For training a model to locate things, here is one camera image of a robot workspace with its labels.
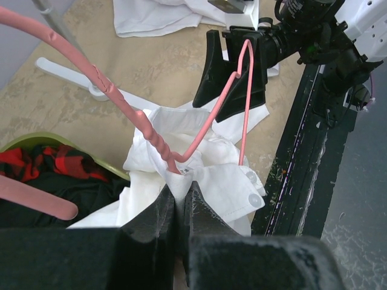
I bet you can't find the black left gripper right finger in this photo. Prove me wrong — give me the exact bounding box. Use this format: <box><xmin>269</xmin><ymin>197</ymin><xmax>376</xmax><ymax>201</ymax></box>
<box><xmin>183</xmin><ymin>181</ymin><xmax>345</xmax><ymax>289</ymax></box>

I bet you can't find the white shirt on rack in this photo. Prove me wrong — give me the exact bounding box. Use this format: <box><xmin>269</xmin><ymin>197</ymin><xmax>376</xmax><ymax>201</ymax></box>
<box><xmin>113</xmin><ymin>0</ymin><xmax>226</xmax><ymax>38</ymax></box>

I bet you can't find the red black plaid shirt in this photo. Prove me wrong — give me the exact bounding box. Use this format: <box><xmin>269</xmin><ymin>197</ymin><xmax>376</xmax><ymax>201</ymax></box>
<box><xmin>1</xmin><ymin>144</ymin><xmax>109</xmax><ymax>182</ymax></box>

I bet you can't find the pink wire hanger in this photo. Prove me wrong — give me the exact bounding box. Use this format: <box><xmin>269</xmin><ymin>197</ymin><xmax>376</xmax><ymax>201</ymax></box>
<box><xmin>0</xmin><ymin>6</ymin><xmax>255</xmax><ymax>221</ymax></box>

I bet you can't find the white button shirt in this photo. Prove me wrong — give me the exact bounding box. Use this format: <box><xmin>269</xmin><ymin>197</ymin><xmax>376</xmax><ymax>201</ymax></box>
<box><xmin>74</xmin><ymin>106</ymin><xmax>268</xmax><ymax>236</ymax></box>

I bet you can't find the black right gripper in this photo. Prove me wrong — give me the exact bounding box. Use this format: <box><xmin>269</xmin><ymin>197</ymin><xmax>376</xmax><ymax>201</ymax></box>
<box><xmin>192</xmin><ymin>27</ymin><xmax>281</xmax><ymax>123</ymax></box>

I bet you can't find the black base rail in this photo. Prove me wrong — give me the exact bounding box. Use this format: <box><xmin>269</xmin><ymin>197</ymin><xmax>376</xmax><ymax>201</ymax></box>
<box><xmin>251</xmin><ymin>64</ymin><xmax>357</xmax><ymax>238</ymax></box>

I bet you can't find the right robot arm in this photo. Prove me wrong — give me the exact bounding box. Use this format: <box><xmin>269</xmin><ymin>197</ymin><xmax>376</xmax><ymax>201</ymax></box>
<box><xmin>193</xmin><ymin>1</ymin><xmax>386</xmax><ymax>126</ymax></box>

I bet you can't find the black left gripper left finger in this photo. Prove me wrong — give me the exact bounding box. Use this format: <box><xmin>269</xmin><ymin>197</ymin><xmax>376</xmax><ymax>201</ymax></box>
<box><xmin>1</xmin><ymin>187</ymin><xmax>175</xmax><ymax>289</ymax></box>

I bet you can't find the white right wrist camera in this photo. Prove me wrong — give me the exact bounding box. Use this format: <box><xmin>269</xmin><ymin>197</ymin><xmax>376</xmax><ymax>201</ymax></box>
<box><xmin>208</xmin><ymin>0</ymin><xmax>259</xmax><ymax>30</ymax></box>

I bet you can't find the white clothes rack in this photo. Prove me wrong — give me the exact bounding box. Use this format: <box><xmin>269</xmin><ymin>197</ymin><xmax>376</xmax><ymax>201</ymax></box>
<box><xmin>31</xmin><ymin>0</ymin><xmax>152</xmax><ymax>111</ymax></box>

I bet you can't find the green laundry basket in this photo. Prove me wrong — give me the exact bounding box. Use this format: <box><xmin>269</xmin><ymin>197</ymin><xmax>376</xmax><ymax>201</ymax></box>
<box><xmin>0</xmin><ymin>131</ymin><xmax>131</xmax><ymax>181</ymax></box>

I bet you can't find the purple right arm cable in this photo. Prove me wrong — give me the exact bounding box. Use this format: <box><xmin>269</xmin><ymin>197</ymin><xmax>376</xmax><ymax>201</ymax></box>
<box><xmin>364</xmin><ymin>75</ymin><xmax>379</xmax><ymax>112</ymax></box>

